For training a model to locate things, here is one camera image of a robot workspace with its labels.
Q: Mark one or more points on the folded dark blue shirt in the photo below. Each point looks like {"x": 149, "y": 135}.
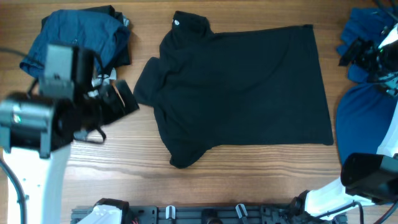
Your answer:
{"x": 84, "y": 31}

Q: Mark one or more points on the black t-shirt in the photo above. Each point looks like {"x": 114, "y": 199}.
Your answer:
{"x": 259, "y": 87}

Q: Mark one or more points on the blue t-shirt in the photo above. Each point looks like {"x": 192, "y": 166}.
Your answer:
{"x": 364, "y": 113}

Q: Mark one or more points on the left white rail clip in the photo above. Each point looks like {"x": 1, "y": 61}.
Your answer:
{"x": 170, "y": 212}

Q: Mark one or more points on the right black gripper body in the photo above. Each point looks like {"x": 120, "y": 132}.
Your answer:
{"x": 369, "y": 58}

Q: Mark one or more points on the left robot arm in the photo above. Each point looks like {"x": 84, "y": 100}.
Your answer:
{"x": 37, "y": 129}

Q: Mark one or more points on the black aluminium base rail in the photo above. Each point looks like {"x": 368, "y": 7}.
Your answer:
{"x": 264, "y": 214}

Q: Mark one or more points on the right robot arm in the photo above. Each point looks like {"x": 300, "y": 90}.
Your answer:
{"x": 366, "y": 178}

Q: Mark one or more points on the right white rail clip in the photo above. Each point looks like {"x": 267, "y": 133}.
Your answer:
{"x": 241, "y": 211}

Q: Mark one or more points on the white rail clip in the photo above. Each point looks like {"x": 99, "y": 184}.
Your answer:
{"x": 241, "y": 211}
{"x": 170, "y": 212}

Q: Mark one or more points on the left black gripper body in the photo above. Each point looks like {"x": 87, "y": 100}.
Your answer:
{"x": 106, "y": 104}

